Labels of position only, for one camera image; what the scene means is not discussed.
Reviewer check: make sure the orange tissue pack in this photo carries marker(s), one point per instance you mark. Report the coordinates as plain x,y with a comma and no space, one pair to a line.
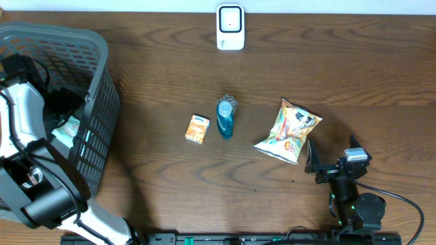
197,129

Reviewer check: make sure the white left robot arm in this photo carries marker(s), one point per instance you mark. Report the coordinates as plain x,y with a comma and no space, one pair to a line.
39,185

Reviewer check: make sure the white barcode scanner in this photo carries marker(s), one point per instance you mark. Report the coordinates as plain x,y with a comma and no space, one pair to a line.
230,30

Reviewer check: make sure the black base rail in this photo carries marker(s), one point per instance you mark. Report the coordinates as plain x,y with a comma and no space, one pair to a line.
295,236

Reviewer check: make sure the blue liquid bottle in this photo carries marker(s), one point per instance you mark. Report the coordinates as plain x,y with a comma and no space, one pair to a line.
226,107

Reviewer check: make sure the dark grey plastic basket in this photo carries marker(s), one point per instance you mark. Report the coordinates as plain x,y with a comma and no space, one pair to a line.
75,59

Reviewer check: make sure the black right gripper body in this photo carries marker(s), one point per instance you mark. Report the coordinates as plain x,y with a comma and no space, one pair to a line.
328,175

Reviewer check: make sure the orange snack bag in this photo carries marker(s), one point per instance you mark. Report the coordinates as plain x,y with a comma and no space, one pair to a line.
289,132

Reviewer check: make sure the white green packet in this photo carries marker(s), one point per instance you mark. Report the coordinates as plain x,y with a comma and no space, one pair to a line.
68,131

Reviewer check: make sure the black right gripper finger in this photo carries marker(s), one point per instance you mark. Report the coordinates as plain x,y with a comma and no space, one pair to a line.
353,142
313,163

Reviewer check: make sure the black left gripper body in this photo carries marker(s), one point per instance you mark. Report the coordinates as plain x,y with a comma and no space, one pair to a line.
59,107

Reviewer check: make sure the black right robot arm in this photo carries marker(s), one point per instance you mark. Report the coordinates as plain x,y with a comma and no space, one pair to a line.
357,212

